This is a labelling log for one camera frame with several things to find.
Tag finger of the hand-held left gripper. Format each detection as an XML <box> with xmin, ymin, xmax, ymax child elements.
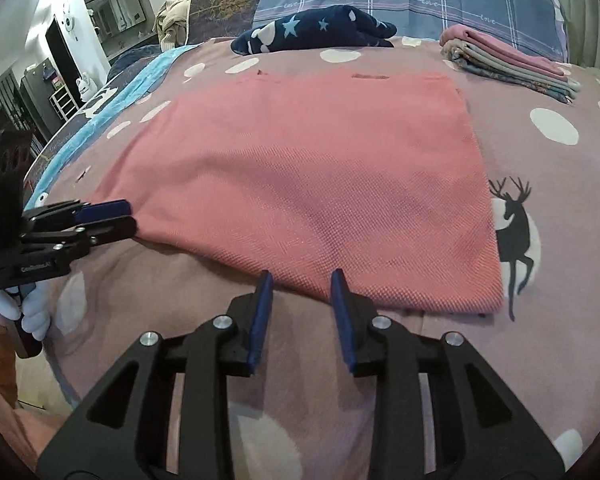
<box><xmin>22</xmin><ymin>216</ymin><xmax>139</xmax><ymax>262</ymax></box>
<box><xmin>22</xmin><ymin>199</ymin><xmax>134</xmax><ymax>232</ymax></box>

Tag person's left hand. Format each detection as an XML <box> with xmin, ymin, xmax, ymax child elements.
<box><xmin>0</xmin><ymin>279</ymin><xmax>52</xmax><ymax>343</ymax></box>

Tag floral folded garment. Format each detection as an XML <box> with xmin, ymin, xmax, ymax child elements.
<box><xmin>442</xmin><ymin>56</ymin><xmax>582</xmax><ymax>106</ymax></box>

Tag grey folded garment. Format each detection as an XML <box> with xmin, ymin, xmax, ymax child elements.
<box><xmin>441</xmin><ymin>42</ymin><xmax>578</xmax><ymax>92</ymax></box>

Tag dark blue blanket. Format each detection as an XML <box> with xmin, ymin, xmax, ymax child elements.
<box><xmin>107</xmin><ymin>44</ymin><xmax>162</xmax><ymax>83</ymax></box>

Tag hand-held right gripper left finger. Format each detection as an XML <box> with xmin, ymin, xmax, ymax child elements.
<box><xmin>36</xmin><ymin>270</ymin><xmax>275</xmax><ymax>480</ymax></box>

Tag teal blanket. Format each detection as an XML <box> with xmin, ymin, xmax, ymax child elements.
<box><xmin>22</xmin><ymin>44</ymin><xmax>197</xmax><ymax>211</ymax></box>

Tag pink knit shirt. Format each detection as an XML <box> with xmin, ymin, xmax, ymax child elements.
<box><xmin>86</xmin><ymin>72</ymin><xmax>505</xmax><ymax>317</ymax></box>

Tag white wall clock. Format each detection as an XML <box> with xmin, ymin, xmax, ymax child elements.
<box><xmin>60</xmin><ymin>4</ymin><xmax>78</xmax><ymax>37</ymax></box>

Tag navy star print garment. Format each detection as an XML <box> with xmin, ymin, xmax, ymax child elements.
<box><xmin>230</xmin><ymin>4</ymin><xmax>399</xmax><ymax>56</ymax></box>

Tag tree print pillow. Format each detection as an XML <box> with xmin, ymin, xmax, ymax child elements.
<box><xmin>187</xmin><ymin>0</ymin><xmax>264</xmax><ymax>44</ymax></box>

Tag mauve dotted deer bedsheet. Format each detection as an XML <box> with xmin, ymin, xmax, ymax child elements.
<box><xmin>10</xmin><ymin>35</ymin><xmax>600</xmax><ymax>480</ymax></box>

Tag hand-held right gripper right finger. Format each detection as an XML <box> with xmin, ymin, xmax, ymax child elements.
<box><xmin>330</xmin><ymin>269</ymin><xmax>566</xmax><ymax>480</ymax></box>

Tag stack of folded clothes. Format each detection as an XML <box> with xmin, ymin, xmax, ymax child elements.
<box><xmin>439</xmin><ymin>24</ymin><xmax>572</xmax><ymax>80</ymax></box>

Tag dark cabinet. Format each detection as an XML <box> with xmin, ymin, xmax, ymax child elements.
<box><xmin>19</xmin><ymin>60</ymin><xmax>65</xmax><ymax>135</ymax></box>

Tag white animal figurine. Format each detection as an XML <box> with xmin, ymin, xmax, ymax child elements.
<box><xmin>76</xmin><ymin>73</ymin><xmax>97</xmax><ymax>103</ymax></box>

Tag white shelf rack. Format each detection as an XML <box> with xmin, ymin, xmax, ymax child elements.
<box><xmin>51</xmin><ymin>85</ymin><xmax>79</xmax><ymax>122</ymax></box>

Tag beige crumpled clothes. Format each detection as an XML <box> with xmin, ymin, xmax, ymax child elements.
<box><xmin>153</xmin><ymin>0</ymin><xmax>194</xmax><ymax>52</ymax></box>

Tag black wall screen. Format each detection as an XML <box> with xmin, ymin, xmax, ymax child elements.
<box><xmin>45</xmin><ymin>16</ymin><xmax>84</xmax><ymax>107</ymax></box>

